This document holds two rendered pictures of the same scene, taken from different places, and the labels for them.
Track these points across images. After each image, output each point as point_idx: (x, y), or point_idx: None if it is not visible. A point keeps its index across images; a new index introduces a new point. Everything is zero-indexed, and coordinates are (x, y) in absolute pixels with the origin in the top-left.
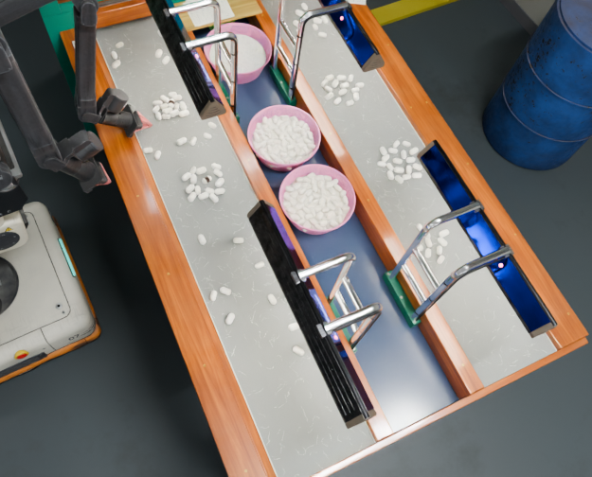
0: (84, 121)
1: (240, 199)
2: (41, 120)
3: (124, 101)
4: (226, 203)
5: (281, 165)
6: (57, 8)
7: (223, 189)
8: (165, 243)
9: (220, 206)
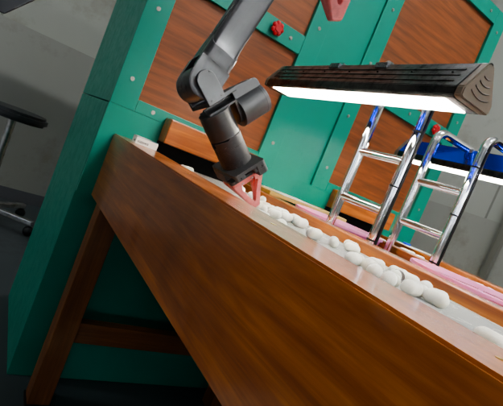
0: (194, 89)
1: (486, 325)
2: None
3: (268, 101)
4: (465, 319)
5: None
6: (133, 101)
7: (446, 292)
8: (407, 298)
9: (458, 318)
